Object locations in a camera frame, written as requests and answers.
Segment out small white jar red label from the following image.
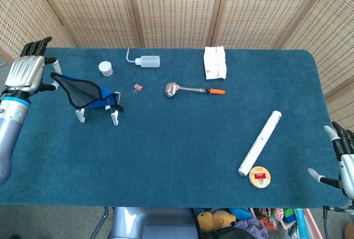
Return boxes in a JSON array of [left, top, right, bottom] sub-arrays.
[[98, 61, 114, 77]]

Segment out silver and black left robot hand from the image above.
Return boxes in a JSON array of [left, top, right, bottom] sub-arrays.
[[4, 36, 62, 98]]

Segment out black cable with plug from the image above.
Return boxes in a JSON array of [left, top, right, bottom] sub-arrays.
[[322, 205, 351, 239]]

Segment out steel ladle with orange handle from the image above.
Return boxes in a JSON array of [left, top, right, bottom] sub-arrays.
[[164, 81, 226, 98]]

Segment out cyan foam tube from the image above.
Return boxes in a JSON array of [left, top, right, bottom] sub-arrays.
[[294, 208, 308, 239]]

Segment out yellow plush toy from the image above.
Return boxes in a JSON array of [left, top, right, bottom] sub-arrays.
[[196, 210, 237, 233]]

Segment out translucent plastic wash bottle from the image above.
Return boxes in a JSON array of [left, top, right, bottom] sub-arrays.
[[126, 48, 161, 69]]

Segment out white packet with red print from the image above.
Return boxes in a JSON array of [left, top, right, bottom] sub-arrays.
[[203, 45, 228, 81]]

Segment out long white cardboard tube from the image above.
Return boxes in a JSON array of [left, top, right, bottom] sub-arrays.
[[237, 111, 282, 176]]

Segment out grey robot torso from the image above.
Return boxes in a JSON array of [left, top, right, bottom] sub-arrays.
[[110, 207, 199, 239]]

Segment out woven wicker folding screen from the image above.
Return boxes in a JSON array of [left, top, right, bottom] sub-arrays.
[[0, 0, 354, 123]]

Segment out purple cloth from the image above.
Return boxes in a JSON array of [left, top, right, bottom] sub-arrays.
[[235, 218, 269, 238]]

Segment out grey blue microfiber cloth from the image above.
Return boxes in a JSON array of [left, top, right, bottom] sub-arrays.
[[49, 72, 124, 113]]

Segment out teal carpet table cover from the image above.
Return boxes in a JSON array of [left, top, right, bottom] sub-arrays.
[[0, 47, 351, 209]]

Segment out wire rack with white feet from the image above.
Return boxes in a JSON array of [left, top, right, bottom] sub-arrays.
[[74, 91, 122, 126]]

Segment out silver and black right robot hand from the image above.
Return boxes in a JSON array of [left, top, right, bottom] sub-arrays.
[[308, 121, 354, 198]]

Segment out round gold tin red label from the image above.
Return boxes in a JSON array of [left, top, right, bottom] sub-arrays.
[[248, 166, 272, 188]]

